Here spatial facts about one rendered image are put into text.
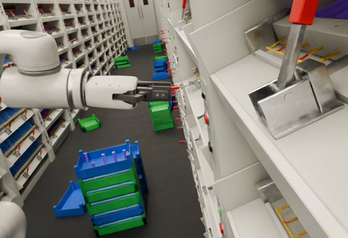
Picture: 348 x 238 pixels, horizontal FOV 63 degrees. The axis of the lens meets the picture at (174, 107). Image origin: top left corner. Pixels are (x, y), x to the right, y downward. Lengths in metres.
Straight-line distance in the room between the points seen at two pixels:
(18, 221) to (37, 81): 0.57
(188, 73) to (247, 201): 0.70
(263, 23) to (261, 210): 0.23
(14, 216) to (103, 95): 0.59
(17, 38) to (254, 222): 0.50
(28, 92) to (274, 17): 0.47
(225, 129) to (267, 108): 0.19
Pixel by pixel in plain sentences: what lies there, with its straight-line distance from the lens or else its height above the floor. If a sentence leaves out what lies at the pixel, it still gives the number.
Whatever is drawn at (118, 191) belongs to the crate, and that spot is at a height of 0.27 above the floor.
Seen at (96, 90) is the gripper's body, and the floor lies 1.07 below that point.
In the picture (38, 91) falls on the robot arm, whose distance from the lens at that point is 0.61.
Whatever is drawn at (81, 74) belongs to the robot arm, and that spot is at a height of 1.10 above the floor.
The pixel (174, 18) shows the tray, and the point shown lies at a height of 1.15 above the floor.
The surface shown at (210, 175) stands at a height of 0.75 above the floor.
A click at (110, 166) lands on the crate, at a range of 1.62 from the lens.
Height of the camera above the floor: 1.20
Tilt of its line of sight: 20 degrees down
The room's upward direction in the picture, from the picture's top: 10 degrees counter-clockwise
